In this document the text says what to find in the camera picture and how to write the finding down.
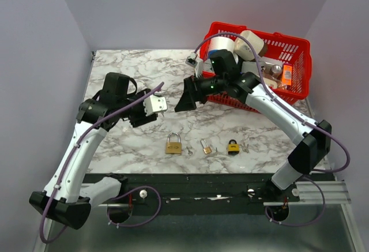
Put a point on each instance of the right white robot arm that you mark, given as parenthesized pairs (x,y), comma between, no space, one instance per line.
(310,137)

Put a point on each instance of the silver keys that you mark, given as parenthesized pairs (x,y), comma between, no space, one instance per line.
(245,148)

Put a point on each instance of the metal can in basket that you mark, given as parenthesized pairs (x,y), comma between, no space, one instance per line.
(276,70)

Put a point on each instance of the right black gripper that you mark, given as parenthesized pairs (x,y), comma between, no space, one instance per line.
(192,93)

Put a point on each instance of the yellow padlock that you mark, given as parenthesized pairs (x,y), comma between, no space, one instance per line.
(233,147)

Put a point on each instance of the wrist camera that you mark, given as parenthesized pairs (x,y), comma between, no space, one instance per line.
(155,104)
(197,64)

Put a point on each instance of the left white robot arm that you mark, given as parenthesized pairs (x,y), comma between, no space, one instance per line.
(63,199)

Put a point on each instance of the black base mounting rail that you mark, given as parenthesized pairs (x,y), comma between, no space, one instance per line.
(200,194)

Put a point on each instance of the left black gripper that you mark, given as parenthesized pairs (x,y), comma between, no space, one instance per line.
(142,119)

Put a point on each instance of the beige foam roll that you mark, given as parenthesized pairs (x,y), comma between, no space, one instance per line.
(243,50)

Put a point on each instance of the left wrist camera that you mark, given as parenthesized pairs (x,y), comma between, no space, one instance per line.
(155,104)

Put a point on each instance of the silver padlock key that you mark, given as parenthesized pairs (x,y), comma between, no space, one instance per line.
(190,153)

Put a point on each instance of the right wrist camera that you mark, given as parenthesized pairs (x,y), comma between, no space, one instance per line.
(197,64)

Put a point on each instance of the small brass long-shackle padlock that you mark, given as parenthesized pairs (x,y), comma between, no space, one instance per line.
(206,148)

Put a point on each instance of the beige bottle in basket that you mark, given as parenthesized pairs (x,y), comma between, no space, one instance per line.
(272,82)

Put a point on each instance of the orange small box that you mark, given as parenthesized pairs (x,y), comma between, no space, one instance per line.
(287,75)

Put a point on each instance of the red plastic basket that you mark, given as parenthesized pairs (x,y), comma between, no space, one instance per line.
(291,51)

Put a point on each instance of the white tape roll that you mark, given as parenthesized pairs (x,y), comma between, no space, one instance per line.
(220,43)

